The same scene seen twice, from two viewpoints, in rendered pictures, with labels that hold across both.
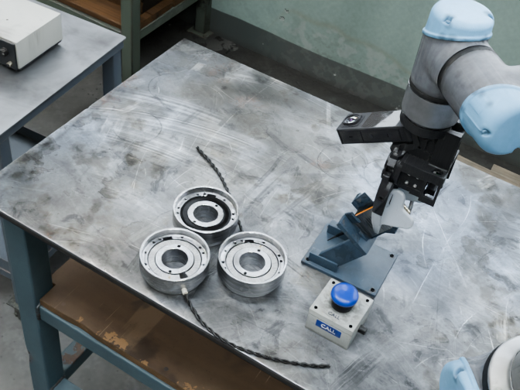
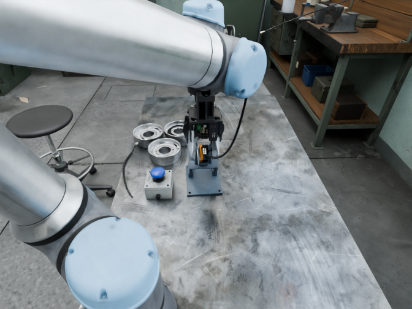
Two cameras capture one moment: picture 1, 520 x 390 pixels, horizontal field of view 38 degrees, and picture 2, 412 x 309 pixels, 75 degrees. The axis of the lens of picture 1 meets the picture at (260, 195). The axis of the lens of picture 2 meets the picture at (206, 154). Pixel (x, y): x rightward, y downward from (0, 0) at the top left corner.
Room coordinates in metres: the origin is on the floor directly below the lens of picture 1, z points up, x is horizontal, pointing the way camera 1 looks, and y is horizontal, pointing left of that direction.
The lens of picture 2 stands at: (0.55, -0.68, 1.35)
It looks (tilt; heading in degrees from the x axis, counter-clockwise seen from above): 38 degrees down; 63
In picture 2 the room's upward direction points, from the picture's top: straight up
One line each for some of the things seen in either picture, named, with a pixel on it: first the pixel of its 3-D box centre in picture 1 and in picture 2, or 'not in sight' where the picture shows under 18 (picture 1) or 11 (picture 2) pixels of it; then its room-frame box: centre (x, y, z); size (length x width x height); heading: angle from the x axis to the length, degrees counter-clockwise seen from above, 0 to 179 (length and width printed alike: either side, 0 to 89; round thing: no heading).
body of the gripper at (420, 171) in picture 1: (422, 151); (204, 111); (0.79, -0.21, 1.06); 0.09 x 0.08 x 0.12; 68
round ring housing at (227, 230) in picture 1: (205, 217); (179, 132); (0.84, 0.08, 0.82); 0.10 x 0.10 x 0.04
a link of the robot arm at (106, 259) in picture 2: not in sight; (116, 271); (0.53, -0.44, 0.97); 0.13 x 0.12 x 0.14; 111
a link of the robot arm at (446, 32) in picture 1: (452, 50); (202, 34); (0.79, -0.20, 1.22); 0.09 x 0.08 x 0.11; 21
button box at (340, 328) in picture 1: (342, 314); (159, 185); (0.68, -0.15, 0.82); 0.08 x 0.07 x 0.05; 65
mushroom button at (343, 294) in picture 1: (342, 302); (158, 177); (0.68, -0.14, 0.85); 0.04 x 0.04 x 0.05
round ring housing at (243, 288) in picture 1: (251, 265); (165, 152); (0.75, 0.00, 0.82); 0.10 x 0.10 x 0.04
